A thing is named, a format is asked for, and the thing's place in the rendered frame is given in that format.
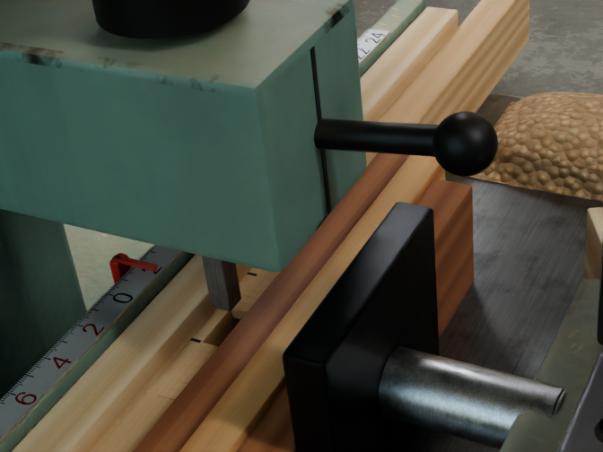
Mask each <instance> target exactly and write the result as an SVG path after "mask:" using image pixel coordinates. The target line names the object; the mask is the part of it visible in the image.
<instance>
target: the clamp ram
mask: <svg viewBox="0 0 603 452"><path fill-rule="evenodd" d="M283 364H284V375H285V382H286V388H287V394H288V400H289V406H290V413H291V419H292V425H293V436H294V443H295V449H296V452H407V451H408V449H409V447H410V446H411V444H412V442H413V440H414V439H415V436H416V434H417V433H418V431H419V430H420V428H421V427H423V428H426V429H429V430H435V431H438V432H441V433H444V434H448V435H451V436H454V437H458V438H461V439H466V440H470V441H473V442H476V443H479V444H483V445H487V446H489V447H493V448H499V449H501V447H502V445H503V442H504V441H505V439H506V437H507V435H508V433H509V431H510V428H511V426H512V424H513V423H514V421H515V419H516V418H517V416H518V415H520V414H523V413H534V414H537V415H541V416H545V417H548V418H551V417H552V415H553V414H554V415H556V413H557V411H558V409H559V406H560V404H561V402H562V401H563V398H564V395H565V393H566V392H563V391H564V387H559V386H555V385H551V384H547V383H544V382H540V381H537V380H534V379H530V378H524V377H520V376H516V375H512V374H509V373H505V372H501V371H498V370H494V369H488V368H484V367H480V366H477V365H473V364H469V363H466V362H463V361H456V360H453V359H449V358H445V357H441V356H440V354H439V333H438V311H437V289H436V267H435V246H434V224H433V209H432V208H431V207H427V206H422V205H418V204H409V203H404V202H397V203H395V204H394V206H393V207H392V208H391V210H390V211H389V213H388V214H387V215H386V217H385V218H384V219H383V221H382V222H381V223H380V225H379V226H378V228H377V229H376V230H375V231H374V232H373V233H372V235H371V236H370V238H369V239H368V240H367V242H366V243H365V244H364V246H363V247H362V249H361V250H360V251H359V253H358V254H357V255H356V257H355V258H354V260H353V261H352V262H351V264H350V265H349V266H348V267H347V268H346V269H345V271H344V272H343V274H342V275H341V276H340V278H339V279H338V280H337V282H336V283H335V285H334V286H333V287H332V289H331V290H330V291H329V293H328V294H327V296H326V297H325V298H324V300H323V301H321V303H320V304H319V306H318V307H317V308H316V310H315V311H314V312H313V314H312V315H311V316H310V318H309V319H308V321H307V322H306V323H305V325H304V326H303V327H302V329H301V330H300V332H299V333H298V334H297V335H296V336H295V337H294V339H293V340H292V342H291V343H290V344H289V346H288V347H287V348H286V350H285V351H284V354H283Z"/></svg>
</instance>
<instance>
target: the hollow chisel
mask: <svg viewBox="0 0 603 452"><path fill-rule="evenodd" d="M202 260H203V265H204V269H205V278H206V283H207V289H208V293H209V298H210V303H211V307H212V308H216V309H222V310H226V311H230V312H231V311H232V309H233V308H234V307H235V306H236V305H237V303H238V302H239V301H240V300H241V295H240V286H239V280H238V275H237V269H236V264H234V263H231V262H227V261H223V260H219V259H215V258H211V257H207V256H202Z"/></svg>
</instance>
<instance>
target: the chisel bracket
mask: <svg viewBox="0 0 603 452"><path fill-rule="evenodd" d="M322 118H327V119H344V120H362V121H363V104H362V93H361V82H360V70H359V59H358V47H357V36H356V25H355V13H354V2H353V0H249V4H248V5H247V7H246V8H245V9H244V10H243V11H242V12H241V13H239V14H238V15H237V16H235V17H234V18H232V19H230V20H229V21H227V22H225V23H223V24H220V25H218V26H216V27H213V28H211V29H208V30H203V31H200V32H196V33H193V34H188V35H184V36H179V37H172V38H165V39H134V38H127V37H122V36H118V35H115V34H112V33H110V32H108V31H106V30H104V29H103V28H102V27H100V26H99V24H98V23H97V22H96V17H95V13H94V9H93V5H92V0H0V209H3V210H6V211H11V212H15V213H22V214H26V215H29V216H34V217H38V218H41V219H46V220H50V221H53V222H61V223H64V224H68V225H73V226H76V227H80V228H85V229H88V230H95V231H99V232H103V233H107V234H111V235H115V236H119V237H123V238H127V239H133V240H138V241H142V242H145V243H150V244H154V245H157V246H162V247H166V248H173V249H177V250H180V251H184V252H188V253H192V254H196V255H200V256H207V257H211V258H215V259H219V260H223V261H227V262H231V263H234V264H239V265H245V266H250V267H254V268H257V269H261V270H266V271H269V272H281V271H283V270H284V269H285V268H286V267H287V266H288V265H289V264H290V263H291V261H292V260H293V259H294V258H295V256H296V255H297V254H298V253H299V252H300V250H301V249H302V248H303V246H304V245H305V244H306V243H307V242H308V240H309V239H310V238H311V236H312V235H313V234H314V233H315V232H316V230H317V229H318V228H319V226H320V225H321V224H322V223H323V222H324V221H325V220H326V219H327V217H328V216H329V215H330V214H331V213H332V211H333V210H334V209H335V208H336V206H337V205H338V204H339V203H340V201H341V200H342V199H343V198H344V196H345V195H346V194H347V193H348V191H349V190H350V189H351V188H352V186H353V185H354V184H355V183H356V181H357V180H358V179H359V178H360V176H361V175H362V174H363V173H364V171H365V169H366V164H367V160H366V152H353V151H339V150H326V149H318V148H317V147H316V146H315V143H314V132H315V128H316V125H317V123H318V122H319V121H320V120H321V119H322Z"/></svg>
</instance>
